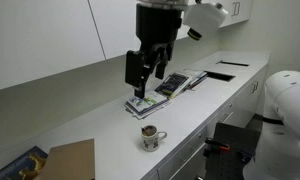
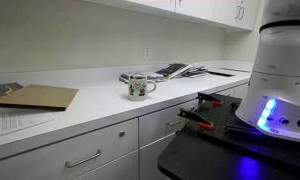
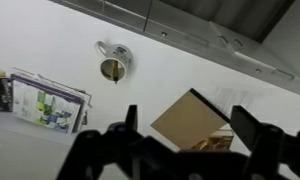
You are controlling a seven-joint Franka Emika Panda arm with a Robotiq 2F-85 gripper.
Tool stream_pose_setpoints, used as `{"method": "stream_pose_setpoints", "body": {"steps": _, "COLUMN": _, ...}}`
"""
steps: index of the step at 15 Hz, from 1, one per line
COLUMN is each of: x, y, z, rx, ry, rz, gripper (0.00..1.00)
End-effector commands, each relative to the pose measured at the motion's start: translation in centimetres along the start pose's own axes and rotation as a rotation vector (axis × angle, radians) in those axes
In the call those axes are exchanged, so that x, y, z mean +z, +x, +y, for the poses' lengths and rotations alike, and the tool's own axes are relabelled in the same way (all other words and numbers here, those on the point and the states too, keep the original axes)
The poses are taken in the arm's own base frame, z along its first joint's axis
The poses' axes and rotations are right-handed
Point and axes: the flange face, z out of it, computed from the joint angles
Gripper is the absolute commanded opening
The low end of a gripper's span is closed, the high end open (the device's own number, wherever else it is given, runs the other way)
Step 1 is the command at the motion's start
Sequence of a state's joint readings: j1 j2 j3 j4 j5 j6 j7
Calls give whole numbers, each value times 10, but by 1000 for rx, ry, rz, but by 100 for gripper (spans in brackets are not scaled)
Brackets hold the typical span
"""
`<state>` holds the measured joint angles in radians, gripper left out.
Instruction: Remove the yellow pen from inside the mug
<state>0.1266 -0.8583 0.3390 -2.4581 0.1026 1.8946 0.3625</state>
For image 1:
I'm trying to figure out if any fanned brochures pile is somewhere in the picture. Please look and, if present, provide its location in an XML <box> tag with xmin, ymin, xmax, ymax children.
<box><xmin>181</xmin><ymin>68</ymin><xmax>210</xmax><ymax>92</ymax></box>

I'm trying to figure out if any blue book with gold picture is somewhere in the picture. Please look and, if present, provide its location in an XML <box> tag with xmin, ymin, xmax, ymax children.
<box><xmin>0</xmin><ymin>145</ymin><xmax>50</xmax><ymax>180</ymax></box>

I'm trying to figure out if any small handled wall cabinet door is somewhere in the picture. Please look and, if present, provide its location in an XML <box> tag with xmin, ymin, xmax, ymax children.
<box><xmin>219</xmin><ymin>0</ymin><xmax>254</xmax><ymax>29</ymax></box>

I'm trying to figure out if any orange and black clamp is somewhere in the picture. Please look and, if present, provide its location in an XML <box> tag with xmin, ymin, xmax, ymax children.
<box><xmin>204</xmin><ymin>137</ymin><xmax>231</xmax><ymax>152</ymax></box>

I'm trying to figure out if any dark cover magazine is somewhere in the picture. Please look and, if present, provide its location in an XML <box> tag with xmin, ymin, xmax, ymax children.
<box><xmin>154</xmin><ymin>72</ymin><xmax>191</xmax><ymax>100</ymax></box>

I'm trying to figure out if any white printed ceramic mug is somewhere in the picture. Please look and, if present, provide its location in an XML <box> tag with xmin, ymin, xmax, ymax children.
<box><xmin>141</xmin><ymin>124</ymin><xmax>168</xmax><ymax>153</ymax></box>

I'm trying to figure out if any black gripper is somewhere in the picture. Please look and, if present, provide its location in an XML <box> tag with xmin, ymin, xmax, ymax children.
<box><xmin>124</xmin><ymin>2</ymin><xmax>184</xmax><ymax>100</ymax></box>

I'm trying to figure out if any large white base cabinet drawer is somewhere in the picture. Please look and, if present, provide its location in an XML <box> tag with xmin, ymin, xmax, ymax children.
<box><xmin>157</xmin><ymin>127</ymin><xmax>208</xmax><ymax>180</ymax></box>

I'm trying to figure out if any white wall cabinet door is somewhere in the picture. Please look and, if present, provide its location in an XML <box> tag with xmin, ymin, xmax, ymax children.
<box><xmin>88</xmin><ymin>0</ymin><xmax>192</xmax><ymax>61</ymax></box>

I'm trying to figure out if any white base cabinet door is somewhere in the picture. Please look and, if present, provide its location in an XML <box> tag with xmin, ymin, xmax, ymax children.
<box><xmin>234</xmin><ymin>67</ymin><xmax>268</xmax><ymax>115</ymax></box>

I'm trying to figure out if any black perforated metal plate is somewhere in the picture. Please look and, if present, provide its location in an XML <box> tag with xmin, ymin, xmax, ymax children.
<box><xmin>204</xmin><ymin>122</ymin><xmax>260</xmax><ymax>180</ymax></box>

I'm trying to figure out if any colourful brochure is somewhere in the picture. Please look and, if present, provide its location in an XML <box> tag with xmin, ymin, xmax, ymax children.
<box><xmin>126</xmin><ymin>90</ymin><xmax>171</xmax><ymax>113</ymax></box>

